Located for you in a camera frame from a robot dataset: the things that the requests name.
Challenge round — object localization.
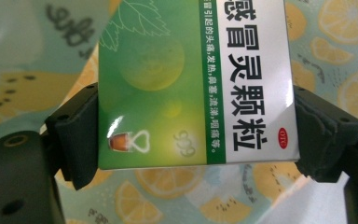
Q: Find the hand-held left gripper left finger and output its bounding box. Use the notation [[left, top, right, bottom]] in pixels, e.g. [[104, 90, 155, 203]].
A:
[[45, 82, 100, 191]]

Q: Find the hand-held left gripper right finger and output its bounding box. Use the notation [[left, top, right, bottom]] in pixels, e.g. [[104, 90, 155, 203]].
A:
[[293, 85, 358, 184]]

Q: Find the fruit print fabric bag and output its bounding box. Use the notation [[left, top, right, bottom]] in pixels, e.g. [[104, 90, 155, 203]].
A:
[[0, 0, 358, 224]]

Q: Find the green and white medicine box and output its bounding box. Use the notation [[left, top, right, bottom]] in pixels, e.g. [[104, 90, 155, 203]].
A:
[[97, 0, 301, 171]]

